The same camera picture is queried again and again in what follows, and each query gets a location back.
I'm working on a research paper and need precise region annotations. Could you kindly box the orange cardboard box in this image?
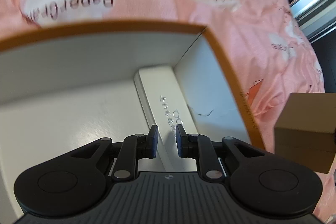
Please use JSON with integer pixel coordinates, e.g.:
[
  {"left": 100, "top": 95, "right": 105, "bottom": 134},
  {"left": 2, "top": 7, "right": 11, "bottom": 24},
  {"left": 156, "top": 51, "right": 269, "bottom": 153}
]
[{"left": 1, "top": 20, "right": 265, "bottom": 223}]

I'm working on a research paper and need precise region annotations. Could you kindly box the white glasses case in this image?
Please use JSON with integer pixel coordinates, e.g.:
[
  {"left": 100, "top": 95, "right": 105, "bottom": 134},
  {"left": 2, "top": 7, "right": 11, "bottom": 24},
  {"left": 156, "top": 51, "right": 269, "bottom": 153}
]
[{"left": 134, "top": 66, "right": 198, "bottom": 172}]

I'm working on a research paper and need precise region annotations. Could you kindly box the gold cardboard box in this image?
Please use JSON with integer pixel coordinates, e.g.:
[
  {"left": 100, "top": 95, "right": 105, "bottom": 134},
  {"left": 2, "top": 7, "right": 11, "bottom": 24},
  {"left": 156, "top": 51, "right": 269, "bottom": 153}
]
[{"left": 274, "top": 93, "right": 336, "bottom": 174}]

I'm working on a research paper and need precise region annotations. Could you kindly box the pink patterned duvet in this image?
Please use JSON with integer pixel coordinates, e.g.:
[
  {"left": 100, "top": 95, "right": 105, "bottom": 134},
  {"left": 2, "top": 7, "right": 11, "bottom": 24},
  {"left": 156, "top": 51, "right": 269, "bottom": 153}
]
[{"left": 1, "top": 0, "right": 324, "bottom": 151}]

